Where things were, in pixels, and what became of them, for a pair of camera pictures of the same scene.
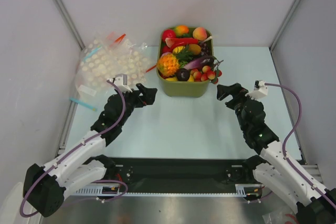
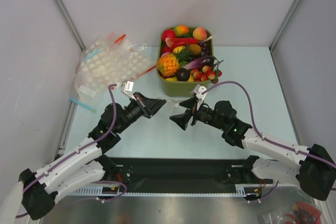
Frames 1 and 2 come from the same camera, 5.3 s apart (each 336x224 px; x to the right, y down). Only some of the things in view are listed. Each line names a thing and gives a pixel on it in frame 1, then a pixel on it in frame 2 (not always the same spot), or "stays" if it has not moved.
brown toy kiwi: (196, 49) stays
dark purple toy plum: (183, 74) stays
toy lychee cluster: (207, 73) stays
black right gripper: (235, 100) to (191, 115)
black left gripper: (148, 95) to (149, 107)
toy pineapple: (168, 65) stays
